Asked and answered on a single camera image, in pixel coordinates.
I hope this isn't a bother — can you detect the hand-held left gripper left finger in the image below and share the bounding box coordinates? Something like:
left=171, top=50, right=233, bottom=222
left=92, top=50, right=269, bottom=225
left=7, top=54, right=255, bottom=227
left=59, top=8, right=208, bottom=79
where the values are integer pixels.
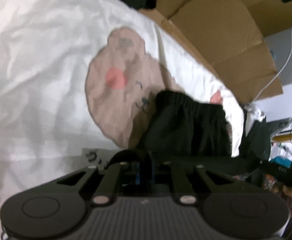
left=57, top=162, right=141, bottom=205

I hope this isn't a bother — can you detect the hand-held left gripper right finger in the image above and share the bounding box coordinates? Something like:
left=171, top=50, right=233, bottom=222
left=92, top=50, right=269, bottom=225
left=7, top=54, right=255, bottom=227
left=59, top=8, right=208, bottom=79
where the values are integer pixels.
left=156, top=162, right=236, bottom=205

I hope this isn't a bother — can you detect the black skirt with patterned trim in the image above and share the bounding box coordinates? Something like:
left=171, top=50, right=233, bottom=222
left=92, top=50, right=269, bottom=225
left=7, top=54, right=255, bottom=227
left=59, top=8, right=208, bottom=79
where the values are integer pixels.
left=106, top=90, right=261, bottom=188

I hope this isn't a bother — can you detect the teal and orange printed bag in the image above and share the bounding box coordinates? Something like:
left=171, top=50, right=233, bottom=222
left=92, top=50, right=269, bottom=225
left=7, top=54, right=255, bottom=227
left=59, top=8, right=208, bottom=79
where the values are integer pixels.
left=261, top=154, right=292, bottom=194

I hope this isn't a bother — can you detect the folded black garment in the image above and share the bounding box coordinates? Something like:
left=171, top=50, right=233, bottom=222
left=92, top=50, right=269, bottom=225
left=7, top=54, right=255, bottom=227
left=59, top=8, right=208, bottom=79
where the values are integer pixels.
left=238, top=119, right=271, bottom=180

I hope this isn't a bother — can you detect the white cloth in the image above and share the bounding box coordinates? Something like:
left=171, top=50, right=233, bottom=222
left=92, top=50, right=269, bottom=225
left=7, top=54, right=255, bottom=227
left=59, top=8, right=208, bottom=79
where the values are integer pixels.
left=243, top=102, right=266, bottom=133

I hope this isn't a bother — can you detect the brown cardboard sheet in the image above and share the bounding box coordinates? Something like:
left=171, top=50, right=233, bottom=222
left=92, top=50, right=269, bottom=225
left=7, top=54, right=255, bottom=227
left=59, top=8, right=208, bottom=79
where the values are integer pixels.
left=138, top=0, right=284, bottom=105

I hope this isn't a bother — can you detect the cream bear printed blanket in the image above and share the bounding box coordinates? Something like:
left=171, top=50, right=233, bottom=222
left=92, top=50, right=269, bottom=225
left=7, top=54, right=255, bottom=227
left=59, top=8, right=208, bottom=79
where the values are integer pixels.
left=0, top=0, right=246, bottom=200

